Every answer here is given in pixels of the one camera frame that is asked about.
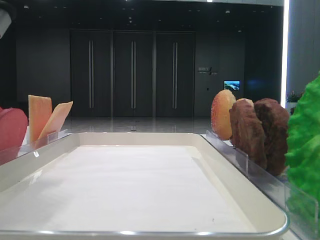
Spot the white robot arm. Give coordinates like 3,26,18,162
0,0,17,38

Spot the bread slice bun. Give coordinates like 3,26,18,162
210,89,236,141

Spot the brown meat patty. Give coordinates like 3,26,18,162
229,98,267,169
254,98,290,176

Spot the orange cheese slice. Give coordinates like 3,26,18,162
28,95,52,143
38,101,73,139

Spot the green lettuce leaf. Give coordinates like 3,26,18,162
285,77,320,240

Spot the red tomato slice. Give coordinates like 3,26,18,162
0,108,28,151

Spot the dark triple door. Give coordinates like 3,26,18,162
70,30,195,117

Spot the white serving tray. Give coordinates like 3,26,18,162
0,132,290,240

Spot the potted plant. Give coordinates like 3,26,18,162
286,91,304,103

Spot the clear acrylic right rack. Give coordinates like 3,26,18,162
204,130,320,240

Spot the wall display screen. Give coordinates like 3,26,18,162
223,80,240,91

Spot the clear acrylic front rail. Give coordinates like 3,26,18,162
0,129,70,166

